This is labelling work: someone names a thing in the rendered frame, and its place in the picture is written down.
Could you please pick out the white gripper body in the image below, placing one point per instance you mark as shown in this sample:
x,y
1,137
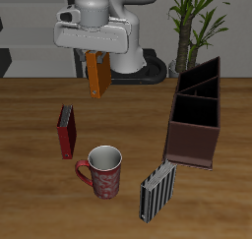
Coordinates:
x,y
90,38

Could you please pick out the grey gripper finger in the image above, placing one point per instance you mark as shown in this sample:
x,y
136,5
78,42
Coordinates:
x,y
102,57

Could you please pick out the orange book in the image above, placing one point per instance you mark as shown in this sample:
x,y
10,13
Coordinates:
x,y
97,75

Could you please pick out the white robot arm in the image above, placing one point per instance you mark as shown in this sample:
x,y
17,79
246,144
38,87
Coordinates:
x,y
123,23

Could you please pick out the red book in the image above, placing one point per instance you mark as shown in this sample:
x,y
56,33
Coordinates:
x,y
67,131

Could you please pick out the dark brown desk caddy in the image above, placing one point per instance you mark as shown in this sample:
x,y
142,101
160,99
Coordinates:
x,y
195,125

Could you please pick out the black white striped book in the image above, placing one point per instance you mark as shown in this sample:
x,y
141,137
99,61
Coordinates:
x,y
158,192

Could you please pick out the green pot plant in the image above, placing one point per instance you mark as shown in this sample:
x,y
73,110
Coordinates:
x,y
192,26

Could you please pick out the red patterned mug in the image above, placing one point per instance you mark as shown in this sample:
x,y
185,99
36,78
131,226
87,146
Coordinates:
x,y
103,172

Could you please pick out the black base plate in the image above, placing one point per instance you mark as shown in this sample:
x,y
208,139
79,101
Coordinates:
x,y
147,71

